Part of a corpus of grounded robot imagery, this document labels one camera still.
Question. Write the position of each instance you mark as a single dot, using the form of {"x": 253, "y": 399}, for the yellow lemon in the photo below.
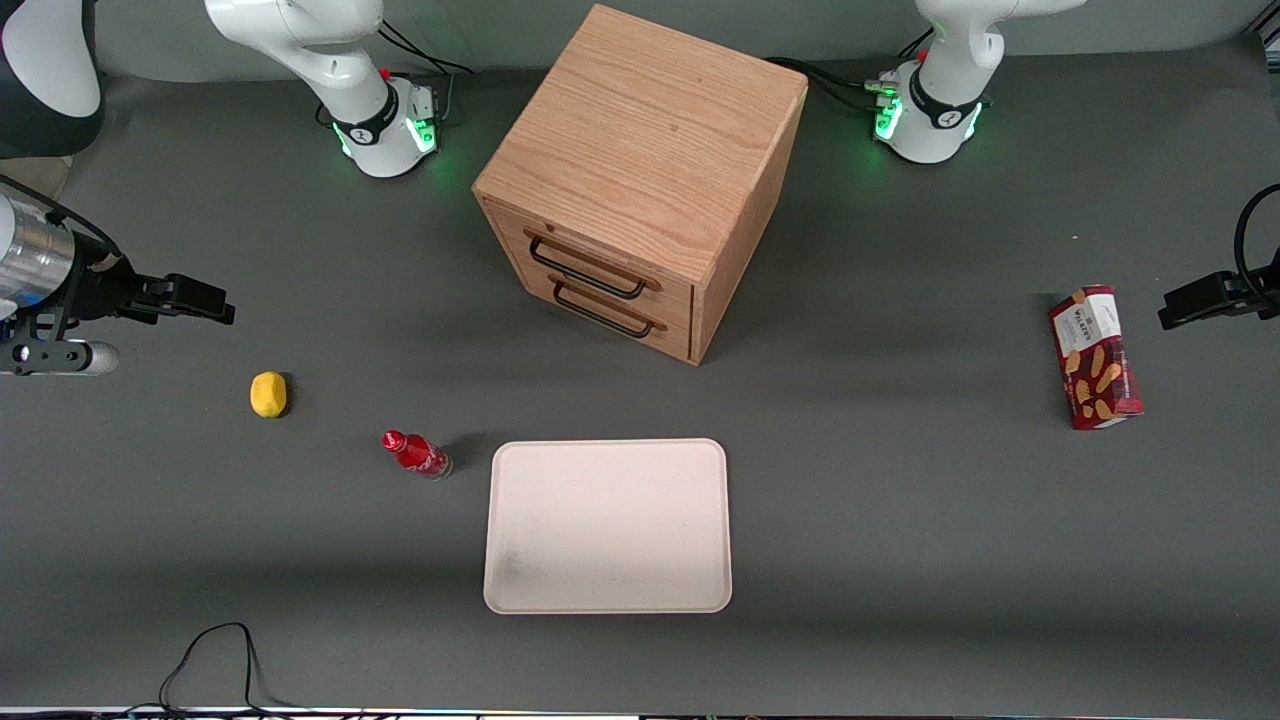
{"x": 268, "y": 394}

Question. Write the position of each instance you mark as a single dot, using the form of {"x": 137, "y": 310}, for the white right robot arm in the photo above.
{"x": 330, "y": 60}

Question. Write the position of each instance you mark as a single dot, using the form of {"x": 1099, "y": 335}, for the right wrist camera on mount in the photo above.
{"x": 60, "y": 357}

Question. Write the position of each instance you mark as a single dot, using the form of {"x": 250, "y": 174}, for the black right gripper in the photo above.
{"x": 100, "y": 292}

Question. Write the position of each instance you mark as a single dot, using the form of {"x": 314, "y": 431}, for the oak wooden drawer cabinet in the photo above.
{"x": 640, "y": 130}

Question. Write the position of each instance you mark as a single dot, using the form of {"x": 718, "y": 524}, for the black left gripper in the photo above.
{"x": 1236, "y": 293}

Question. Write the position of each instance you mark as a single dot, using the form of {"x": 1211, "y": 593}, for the cream plastic tray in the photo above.
{"x": 607, "y": 525}

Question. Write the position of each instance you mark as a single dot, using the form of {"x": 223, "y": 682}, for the oak wooden drawer front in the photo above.
{"x": 620, "y": 328}
{"x": 600, "y": 255}

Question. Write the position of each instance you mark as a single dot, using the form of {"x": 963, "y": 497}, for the red cookie box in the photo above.
{"x": 1095, "y": 360}

